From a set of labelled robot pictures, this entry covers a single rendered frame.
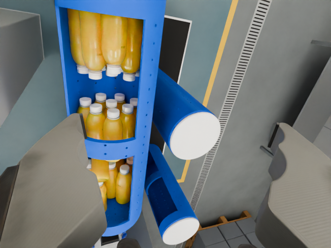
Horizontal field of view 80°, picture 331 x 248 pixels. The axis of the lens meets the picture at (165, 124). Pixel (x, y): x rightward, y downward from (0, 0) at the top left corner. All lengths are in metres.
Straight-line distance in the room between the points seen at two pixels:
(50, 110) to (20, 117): 0.23
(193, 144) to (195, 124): 0.12
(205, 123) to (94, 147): 0.54
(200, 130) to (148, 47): 0.55
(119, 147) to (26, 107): 1.41
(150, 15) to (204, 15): 1.48
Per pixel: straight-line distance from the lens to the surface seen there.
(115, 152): 0.64
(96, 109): 0.69
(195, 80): 2.10
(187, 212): 1.52
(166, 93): 1.14
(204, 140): 1.04
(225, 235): 3.96
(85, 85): 0.80
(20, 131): 2.08
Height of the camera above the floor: 1.74
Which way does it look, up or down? 53 degrees down
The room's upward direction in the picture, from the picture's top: 145 degrees clockwise
